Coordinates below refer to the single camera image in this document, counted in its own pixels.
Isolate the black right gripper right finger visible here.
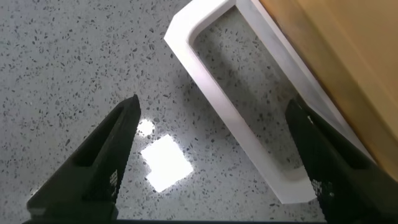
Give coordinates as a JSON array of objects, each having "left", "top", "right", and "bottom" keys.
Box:
[{"left": 285, "top": 98, "right": 398, "bottom": 224}]

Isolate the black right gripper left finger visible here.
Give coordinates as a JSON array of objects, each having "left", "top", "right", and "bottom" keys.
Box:
[{"left": 23, "top": 94, "right": 142, "bottom": 224}]

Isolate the yellow drawer with white handle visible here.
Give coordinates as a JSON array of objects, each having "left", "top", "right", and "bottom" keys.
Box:
[{"left": 164, "top": 0, "right": 398, "bottom": 205}]

